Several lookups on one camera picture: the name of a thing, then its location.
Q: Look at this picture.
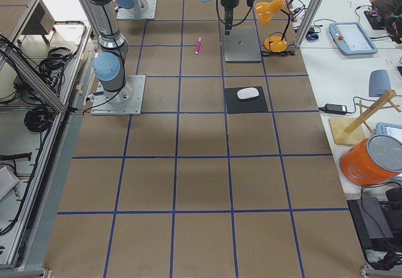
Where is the pink marker pen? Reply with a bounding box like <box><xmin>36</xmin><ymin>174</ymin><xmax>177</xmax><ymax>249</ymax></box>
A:
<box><xmin>194</xmin><ymin>37</ymin><xmax>202</xmax><ymax>55</ymax></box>

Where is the grey closed laptop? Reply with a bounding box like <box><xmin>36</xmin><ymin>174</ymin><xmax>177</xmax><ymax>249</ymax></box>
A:
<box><xmin>223</xmin><ymin>26</ymin><xmax>261</xmax><ymax>63</ymax></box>

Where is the orange cylindrical container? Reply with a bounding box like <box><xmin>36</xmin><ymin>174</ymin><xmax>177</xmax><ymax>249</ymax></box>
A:
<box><xmin>339</xmin><ymin>135</ymin><xmax>401</xmax><ymax>186</ymax></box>

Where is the wooden stand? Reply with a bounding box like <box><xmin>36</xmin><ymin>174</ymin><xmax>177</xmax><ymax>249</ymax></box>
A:
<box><xmin>329</xmin><ymin>89</ymin><xmax>401</xmax><ymax>146</ymax></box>

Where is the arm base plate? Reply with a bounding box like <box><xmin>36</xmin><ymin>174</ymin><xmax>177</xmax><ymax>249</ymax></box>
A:
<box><xmin>116</xmin><ymin>0</ymin><xmax>157</xmax><ymax>21</ymax></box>
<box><xmin>90</xmin><ymin>75</ymin><xmax>146</xmax><ymax>115</ymax></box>

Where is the orange desk lamp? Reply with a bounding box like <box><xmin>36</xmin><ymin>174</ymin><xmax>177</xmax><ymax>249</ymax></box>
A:
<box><xmin>255</xmin><ymin>0</ymin><xmax>290</xmax><ymax>55</ymax></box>

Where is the grey blue speaker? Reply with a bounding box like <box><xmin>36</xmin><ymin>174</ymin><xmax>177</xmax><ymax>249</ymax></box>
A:
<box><xmin>369</xmin><ymin>70</ymin><xmax>391</xmax><ymax>97</ymax></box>

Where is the blue teach pendant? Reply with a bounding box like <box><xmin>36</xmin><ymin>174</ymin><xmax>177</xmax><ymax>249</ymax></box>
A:
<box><xmin>374</xmin><ymin>122</ymin><xmax>402</xmax><ymax>142</ymax></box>
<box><xmin>329</xmin><ymin>22</ymin><xmax>378</xmax><ymax>56</ymax></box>

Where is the black power adapter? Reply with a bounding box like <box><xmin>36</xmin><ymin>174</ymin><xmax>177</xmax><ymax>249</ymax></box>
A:
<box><xmin>320</xmin><ymin>104</ymin><xmax>347</xmax><ymax>115</ymax></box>

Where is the white computer mouse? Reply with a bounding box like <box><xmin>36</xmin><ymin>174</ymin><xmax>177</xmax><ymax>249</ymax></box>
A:
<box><xmin>237</xmin><ymin>87</ymin><xmax>259</xmax><ymax>100</ymax></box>

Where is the black mousepad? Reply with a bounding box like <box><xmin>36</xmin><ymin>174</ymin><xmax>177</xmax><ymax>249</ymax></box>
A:
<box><xmin>224</xmin><ymin>86</ymin><xmax>268</xmax><ymax>114</ymax></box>

